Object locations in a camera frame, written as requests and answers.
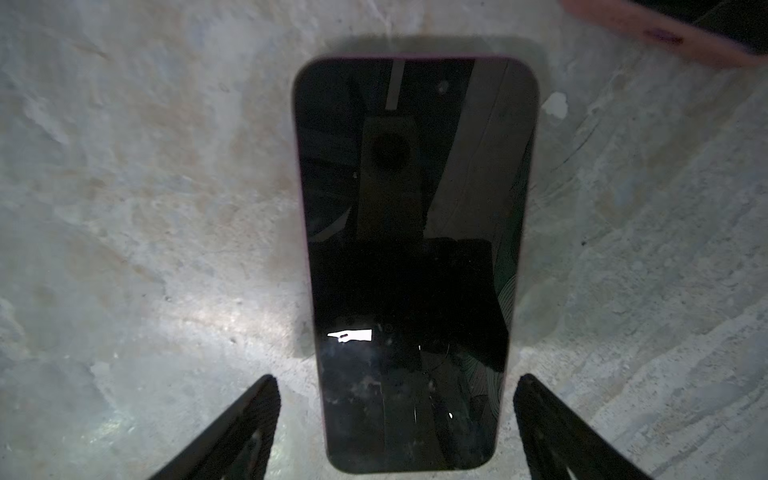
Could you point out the pink phone case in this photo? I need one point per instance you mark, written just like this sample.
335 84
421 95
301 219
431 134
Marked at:
718 33

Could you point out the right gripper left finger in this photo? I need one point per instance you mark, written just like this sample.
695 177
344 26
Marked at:
237 445

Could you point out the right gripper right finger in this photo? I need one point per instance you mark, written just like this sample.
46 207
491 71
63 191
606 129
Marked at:
558 444

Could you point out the black phone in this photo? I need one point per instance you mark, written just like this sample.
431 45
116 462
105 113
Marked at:
414 178

